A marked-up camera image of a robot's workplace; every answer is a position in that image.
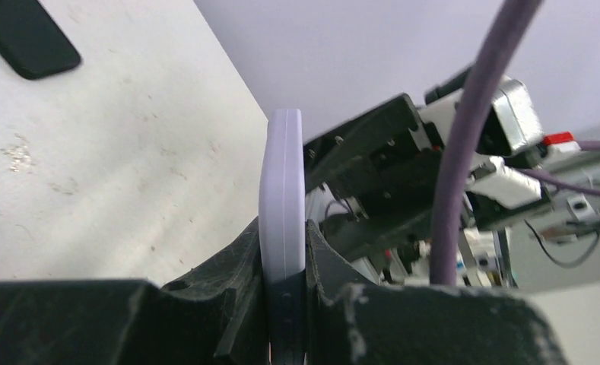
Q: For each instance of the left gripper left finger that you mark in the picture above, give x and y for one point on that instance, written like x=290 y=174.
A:
x=214 y=314

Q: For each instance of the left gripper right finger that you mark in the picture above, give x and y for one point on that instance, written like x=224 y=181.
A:
x=354 y=321

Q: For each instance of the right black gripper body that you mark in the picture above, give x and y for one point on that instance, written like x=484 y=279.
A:
x=373 y=160

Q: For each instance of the lavender phone case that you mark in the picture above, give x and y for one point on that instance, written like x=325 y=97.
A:
x=282 y=198

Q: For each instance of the black phone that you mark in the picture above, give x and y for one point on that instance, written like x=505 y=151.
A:
x=32 y=43
x=287 y=302

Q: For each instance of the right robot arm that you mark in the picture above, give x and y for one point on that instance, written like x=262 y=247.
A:
x=568 y=210

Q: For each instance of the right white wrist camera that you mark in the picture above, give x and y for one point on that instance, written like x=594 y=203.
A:
x=512 y=140

